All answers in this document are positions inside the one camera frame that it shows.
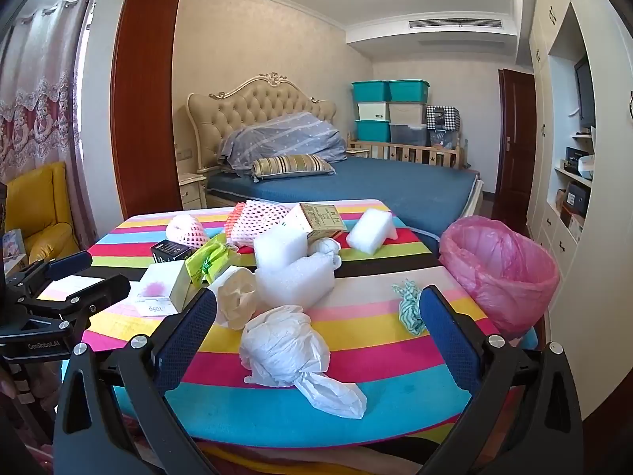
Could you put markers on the large pink foam net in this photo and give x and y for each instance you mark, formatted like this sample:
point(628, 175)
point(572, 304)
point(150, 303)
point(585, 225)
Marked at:
point(247, 220)

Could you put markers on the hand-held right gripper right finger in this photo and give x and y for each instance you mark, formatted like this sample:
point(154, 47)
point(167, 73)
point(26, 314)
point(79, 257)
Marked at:
point(445, 336)

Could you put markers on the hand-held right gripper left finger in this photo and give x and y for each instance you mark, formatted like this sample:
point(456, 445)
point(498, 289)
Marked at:
point(185, 336)

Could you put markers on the white foam wrap sheet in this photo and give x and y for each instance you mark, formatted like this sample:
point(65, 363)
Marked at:
point(294, 282)

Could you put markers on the dark small safe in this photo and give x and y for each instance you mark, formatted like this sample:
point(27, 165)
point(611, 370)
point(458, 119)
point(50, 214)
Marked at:
point(577, 198)

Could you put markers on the white box on shelf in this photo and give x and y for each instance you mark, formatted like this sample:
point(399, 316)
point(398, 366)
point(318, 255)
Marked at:
point(587, 164)

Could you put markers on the black white checkered bag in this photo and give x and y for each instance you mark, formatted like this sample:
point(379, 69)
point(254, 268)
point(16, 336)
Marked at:
point(442, 116)

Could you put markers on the colourful striped tablecloth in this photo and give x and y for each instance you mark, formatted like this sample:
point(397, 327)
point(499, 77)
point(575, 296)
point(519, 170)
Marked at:
point(376, 391)

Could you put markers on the dark brown door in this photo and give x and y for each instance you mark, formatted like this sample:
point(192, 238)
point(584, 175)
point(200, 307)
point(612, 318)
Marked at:
point(514, 133)

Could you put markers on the striped pillow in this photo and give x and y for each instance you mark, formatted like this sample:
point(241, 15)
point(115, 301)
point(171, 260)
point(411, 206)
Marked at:
point(292, 164)

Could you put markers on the black television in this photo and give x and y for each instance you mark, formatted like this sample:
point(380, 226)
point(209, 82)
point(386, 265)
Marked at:
point(584, 91)

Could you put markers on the grey white storage box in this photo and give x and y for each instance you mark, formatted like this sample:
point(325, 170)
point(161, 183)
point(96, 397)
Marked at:
point(408, 114)

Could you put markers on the cube white foam block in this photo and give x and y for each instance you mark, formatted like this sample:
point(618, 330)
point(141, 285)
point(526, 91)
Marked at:
point(279, 247)

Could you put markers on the white paper slip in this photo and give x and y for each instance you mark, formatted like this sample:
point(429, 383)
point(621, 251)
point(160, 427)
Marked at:
point(151, 309)

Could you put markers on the brown wooden pillar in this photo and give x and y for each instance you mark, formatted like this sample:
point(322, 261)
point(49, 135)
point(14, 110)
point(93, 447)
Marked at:
point(143, 84)

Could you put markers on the brown cardboard box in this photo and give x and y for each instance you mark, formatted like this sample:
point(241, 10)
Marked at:
point(560, 200)

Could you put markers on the grey dotted quilt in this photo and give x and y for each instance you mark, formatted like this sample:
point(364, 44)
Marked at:
point(287, 138)

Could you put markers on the bed with beige tufted headboard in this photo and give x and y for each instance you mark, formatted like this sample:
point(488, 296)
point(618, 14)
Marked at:
point(395, 188)

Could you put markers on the blue bin with pink liner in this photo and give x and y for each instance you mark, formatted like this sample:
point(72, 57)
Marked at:
point(499, 277)

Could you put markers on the small pink foam net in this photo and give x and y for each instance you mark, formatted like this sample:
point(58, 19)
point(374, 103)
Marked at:
point(185, 230)

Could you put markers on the yellow armchair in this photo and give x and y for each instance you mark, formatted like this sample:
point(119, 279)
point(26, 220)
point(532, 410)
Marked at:
point(39, 208)

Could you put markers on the white tissue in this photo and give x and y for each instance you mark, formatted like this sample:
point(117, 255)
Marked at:
point(324, 248)

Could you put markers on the teal storage box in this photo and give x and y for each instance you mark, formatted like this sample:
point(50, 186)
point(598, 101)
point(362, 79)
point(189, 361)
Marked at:
point(373, 130)
point(408, 90)
point(371, 91)

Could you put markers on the pink lace curtain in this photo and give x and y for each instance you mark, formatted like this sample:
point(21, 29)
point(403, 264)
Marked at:
point(44, 109)

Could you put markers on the wooden crib rail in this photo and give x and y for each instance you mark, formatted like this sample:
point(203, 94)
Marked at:
point(395, 151)

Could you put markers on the small printed box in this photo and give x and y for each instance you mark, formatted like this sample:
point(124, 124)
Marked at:
point(12, 247)

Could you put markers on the white plastic bag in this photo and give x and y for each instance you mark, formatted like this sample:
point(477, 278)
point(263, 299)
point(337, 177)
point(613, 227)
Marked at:
point(282, 351)

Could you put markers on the green plastic bag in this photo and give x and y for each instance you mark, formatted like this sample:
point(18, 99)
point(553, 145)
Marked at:
point(210, 262)

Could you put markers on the black box on shelf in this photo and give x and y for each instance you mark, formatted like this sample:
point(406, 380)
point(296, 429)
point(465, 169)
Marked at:
point(573, 156)

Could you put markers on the small black box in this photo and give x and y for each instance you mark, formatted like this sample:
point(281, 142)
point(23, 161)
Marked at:
point(170, 251)

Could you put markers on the cream paper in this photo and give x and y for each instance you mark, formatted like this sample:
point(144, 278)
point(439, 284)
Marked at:
point(237, 297)

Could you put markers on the ceiling air vent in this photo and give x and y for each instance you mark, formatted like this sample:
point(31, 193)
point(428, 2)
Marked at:
point(455, 23)

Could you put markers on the white box with pink print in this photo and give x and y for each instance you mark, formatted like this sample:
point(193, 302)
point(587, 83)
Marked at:
point(165, 277)

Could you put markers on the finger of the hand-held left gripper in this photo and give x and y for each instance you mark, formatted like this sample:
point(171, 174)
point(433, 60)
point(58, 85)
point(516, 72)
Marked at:
point(99, 294)
point(69, 264)

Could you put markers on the yellow cardboard box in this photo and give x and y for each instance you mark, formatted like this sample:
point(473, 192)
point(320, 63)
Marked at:
point(321, 217)

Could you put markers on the clear grey storage box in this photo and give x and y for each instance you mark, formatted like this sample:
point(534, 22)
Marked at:
point(408, 134)

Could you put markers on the cream nightstand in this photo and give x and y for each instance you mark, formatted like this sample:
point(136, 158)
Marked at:
point(193, 190)

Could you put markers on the white built-in wardrobe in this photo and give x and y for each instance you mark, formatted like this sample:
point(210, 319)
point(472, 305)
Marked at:
point(608, 232)

